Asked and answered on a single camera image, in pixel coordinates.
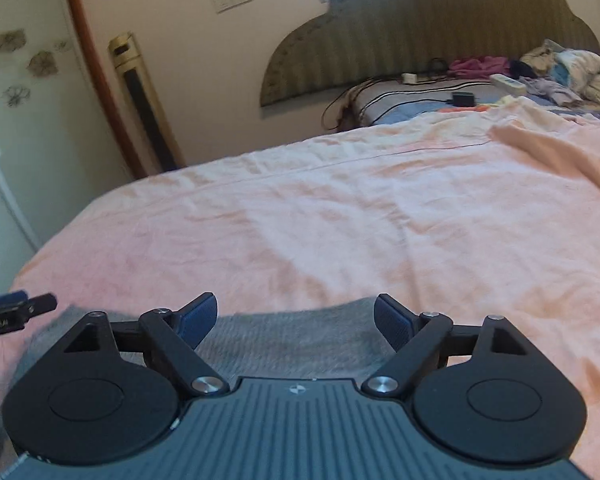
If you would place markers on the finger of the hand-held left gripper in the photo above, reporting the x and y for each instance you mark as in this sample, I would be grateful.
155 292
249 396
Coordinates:
40 304
5 299

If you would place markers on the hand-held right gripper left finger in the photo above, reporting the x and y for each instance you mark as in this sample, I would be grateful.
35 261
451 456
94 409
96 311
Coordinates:
196 317

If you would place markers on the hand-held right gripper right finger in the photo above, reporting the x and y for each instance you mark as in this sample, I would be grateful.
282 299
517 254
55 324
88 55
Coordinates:
392 319

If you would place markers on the grey sweater with navy sleeves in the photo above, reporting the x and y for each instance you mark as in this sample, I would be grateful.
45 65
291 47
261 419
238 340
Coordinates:
290 345

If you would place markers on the pile of light clothes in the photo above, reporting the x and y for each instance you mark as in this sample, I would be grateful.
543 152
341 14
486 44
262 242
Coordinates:
575 72

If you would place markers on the white door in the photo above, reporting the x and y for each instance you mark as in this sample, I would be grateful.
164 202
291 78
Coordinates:
2 195

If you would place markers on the pink bed blanket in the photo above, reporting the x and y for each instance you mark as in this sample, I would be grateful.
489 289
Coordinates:
330 220

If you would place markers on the striped pillow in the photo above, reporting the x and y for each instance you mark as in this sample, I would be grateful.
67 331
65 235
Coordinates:
410 102

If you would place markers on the gold standing air conditioner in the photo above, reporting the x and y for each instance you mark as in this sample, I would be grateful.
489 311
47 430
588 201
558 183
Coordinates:
145 105

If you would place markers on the black charger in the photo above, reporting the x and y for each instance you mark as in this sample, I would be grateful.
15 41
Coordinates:
463 99

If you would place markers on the white plug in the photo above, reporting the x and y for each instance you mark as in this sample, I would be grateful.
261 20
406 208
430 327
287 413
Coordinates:
410 78

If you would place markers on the white power strip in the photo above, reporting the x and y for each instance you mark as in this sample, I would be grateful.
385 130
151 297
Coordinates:
507 84

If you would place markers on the magenta cloth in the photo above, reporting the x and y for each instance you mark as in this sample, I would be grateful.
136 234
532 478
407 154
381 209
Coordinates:
480 66

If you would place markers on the olive striped headboard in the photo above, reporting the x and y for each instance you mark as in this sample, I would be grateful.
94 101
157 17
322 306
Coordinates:
420 25

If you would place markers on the flower wall decal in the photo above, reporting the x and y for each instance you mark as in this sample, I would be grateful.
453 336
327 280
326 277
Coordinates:
17 96
41 63

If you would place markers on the wooden door frame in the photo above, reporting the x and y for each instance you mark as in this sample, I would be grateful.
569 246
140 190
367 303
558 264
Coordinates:
100 70

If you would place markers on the white wall switch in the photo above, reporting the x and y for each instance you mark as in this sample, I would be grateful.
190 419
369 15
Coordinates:
232 0

